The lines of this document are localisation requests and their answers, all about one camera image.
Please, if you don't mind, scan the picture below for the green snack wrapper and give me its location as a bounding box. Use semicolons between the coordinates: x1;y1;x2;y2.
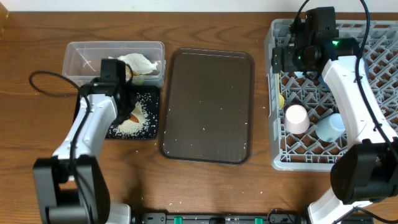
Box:
126;66;145;85

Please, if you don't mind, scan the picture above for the orange carrot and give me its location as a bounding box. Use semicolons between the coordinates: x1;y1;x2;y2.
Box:
129;114;139;123

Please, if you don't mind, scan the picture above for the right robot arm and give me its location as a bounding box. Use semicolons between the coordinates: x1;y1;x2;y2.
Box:
271;7;397;223

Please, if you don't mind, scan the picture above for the light blue rice bowl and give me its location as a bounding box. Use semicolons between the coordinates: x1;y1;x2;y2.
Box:
294;72;305;78

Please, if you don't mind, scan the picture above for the right black cable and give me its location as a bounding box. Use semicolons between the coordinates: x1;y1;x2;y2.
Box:
292;0;398;224

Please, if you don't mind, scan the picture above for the yellow plastic spoon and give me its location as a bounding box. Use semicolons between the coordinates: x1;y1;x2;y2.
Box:
276;73;285;110

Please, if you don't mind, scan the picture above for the pink cup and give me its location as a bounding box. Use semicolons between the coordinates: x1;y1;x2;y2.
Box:
284;105;310;134

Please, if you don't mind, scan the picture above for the white rice pile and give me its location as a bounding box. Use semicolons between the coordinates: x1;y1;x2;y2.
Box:
114;102;149;138

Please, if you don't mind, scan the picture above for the grey dishwasher rack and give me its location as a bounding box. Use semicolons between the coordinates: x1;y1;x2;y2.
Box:
264;19;397;172

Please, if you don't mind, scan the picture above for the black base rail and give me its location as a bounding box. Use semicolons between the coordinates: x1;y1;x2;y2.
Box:
131;213;309;224

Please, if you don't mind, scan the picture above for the white tissue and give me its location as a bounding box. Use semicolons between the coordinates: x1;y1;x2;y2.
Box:
117;53;157;76

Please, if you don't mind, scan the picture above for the light blue cup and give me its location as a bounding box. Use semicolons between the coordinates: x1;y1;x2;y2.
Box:
315;113;345;142

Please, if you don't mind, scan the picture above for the black tray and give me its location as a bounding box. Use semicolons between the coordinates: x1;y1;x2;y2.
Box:
81;82;160;140

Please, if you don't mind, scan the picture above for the brown serving tray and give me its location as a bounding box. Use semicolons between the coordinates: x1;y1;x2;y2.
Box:
159;48;255;165

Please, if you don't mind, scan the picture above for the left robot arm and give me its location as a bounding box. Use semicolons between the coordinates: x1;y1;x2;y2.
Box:
33;58;137;223

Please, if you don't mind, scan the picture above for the clear plastic bin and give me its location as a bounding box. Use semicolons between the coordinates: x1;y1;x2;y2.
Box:
62;41;166;88

